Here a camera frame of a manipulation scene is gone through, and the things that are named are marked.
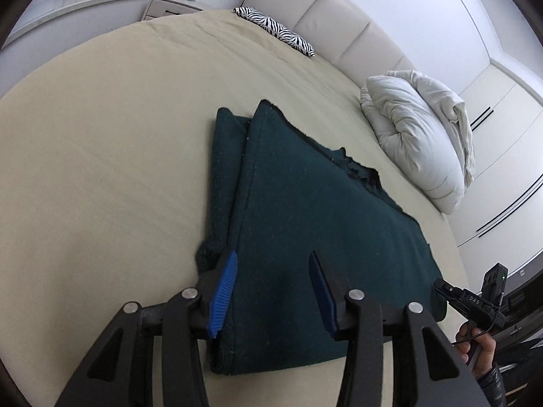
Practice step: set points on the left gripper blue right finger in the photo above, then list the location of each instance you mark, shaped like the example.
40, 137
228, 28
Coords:
323, 294

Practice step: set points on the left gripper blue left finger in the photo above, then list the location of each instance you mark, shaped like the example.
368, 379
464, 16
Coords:
225, 277

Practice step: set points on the dark green knit sweater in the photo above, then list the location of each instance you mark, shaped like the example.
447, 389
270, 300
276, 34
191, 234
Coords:
278, 196

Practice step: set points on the right hand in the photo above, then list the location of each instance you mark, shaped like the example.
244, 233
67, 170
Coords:
476, 349

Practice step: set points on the beige bed with sheet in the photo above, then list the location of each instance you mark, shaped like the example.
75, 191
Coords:
105, 154

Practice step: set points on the white folded duvet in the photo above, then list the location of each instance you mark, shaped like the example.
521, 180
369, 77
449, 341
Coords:
423, 127

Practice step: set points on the zebra print pillow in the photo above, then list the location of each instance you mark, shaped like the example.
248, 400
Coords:
276, 29

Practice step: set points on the cream padded headboard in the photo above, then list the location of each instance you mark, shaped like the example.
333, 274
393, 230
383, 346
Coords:
341, 33

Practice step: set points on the white bedside table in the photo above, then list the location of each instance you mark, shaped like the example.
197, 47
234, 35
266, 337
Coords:
164, 8

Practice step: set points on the white wardrobe with black handles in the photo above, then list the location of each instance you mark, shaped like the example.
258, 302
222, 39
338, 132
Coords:
500, 217

